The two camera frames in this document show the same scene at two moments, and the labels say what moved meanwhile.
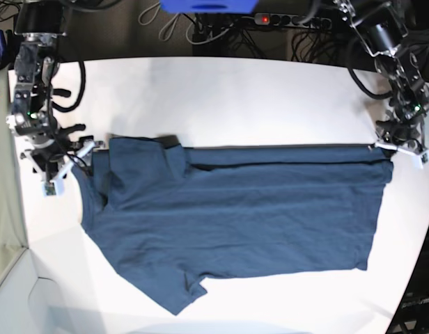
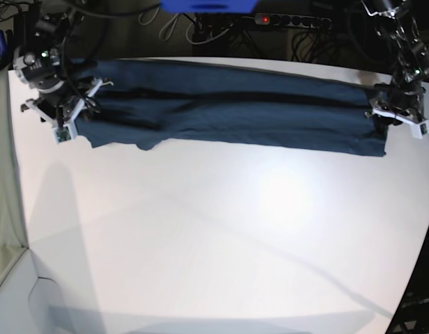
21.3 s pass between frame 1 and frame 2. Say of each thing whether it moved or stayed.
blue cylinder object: stayed
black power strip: stayed
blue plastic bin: stayed
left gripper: moved
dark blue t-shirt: moved
